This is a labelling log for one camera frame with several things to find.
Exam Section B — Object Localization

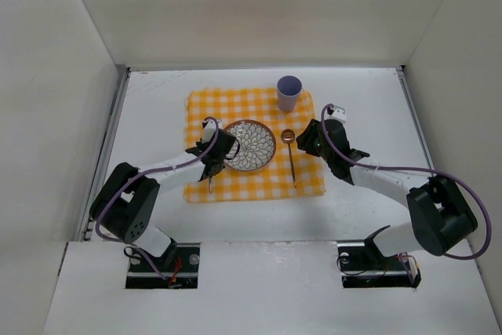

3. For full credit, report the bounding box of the right aluminium frame rail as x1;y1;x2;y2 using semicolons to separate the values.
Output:
396;65;434;169

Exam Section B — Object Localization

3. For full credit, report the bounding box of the left aluminium frame rail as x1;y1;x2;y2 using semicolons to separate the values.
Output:
75;64;130;242

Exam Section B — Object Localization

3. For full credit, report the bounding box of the aluminium frame rail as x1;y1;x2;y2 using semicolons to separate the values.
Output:
75;64;130;242
396;65;434;169

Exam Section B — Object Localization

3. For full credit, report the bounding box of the copper long-handled spoon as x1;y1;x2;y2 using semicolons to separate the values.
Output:
281;129;296;187

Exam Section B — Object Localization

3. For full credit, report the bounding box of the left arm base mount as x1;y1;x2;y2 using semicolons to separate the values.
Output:
123;243;201;289

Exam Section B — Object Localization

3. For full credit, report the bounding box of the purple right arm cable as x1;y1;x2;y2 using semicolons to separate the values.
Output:
320;103;493;260

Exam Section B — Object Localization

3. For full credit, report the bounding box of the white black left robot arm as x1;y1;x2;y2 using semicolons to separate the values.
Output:
90;129;236;264

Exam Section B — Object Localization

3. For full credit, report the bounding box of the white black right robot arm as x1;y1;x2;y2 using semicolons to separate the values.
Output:
296;118;478;257

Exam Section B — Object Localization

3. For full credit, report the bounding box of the patterned ceramic plate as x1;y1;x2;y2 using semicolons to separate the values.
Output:
224;119;277;173

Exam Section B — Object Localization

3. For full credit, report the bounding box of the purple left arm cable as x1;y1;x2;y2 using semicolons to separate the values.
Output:
94;116;220;279

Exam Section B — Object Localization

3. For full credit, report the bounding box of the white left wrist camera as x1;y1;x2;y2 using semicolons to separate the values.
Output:
201;119;223;143

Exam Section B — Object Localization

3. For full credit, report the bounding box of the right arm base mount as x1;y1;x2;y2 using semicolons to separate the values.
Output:
336;242;421;289

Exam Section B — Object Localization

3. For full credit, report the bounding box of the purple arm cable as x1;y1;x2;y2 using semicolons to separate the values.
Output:
320;103;493;260
94;116;220;279

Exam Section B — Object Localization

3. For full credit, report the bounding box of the yellow white checkered cloth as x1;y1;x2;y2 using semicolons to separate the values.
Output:
184;88;325;203

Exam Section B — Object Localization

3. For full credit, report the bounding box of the lavender plastic cup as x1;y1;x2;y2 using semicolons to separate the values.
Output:
276;75;303;112

